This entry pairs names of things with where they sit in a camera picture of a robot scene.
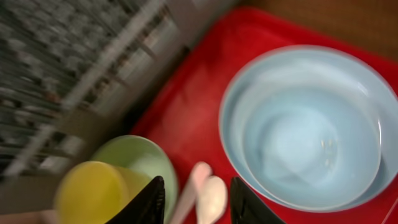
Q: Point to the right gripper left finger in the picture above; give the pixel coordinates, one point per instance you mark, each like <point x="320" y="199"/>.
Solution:
<point x="147" y="207"/>

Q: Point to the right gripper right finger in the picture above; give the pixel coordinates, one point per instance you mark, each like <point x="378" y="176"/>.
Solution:
<point x="247" y="207"/>

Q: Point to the yellow cup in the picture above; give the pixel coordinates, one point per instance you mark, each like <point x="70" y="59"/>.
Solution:
<point x="95" y="192"/>

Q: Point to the small light blue bowl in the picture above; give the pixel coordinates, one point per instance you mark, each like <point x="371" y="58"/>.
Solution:
<point x="303" y="134"/>

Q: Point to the grey dishwasher rack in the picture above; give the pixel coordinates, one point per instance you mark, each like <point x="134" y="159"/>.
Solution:
<point x="70" y="71"/>

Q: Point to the white plastic spoon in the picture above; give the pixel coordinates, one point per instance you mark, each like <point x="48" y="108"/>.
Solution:
<point x="212" y="201"/>

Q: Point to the green bowl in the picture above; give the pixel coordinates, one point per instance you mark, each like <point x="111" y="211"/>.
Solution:
<point x="140" y="154"/>

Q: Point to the white plastic fork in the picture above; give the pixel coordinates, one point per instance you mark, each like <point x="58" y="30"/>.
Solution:
<point x="200" y="172"/>

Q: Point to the red plastic tray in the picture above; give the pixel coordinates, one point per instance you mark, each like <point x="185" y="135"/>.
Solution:
<point x="183" y="119"/>

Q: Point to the large light blue plate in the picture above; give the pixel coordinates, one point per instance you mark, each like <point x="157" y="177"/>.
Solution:
<point x="380" y="99"/>

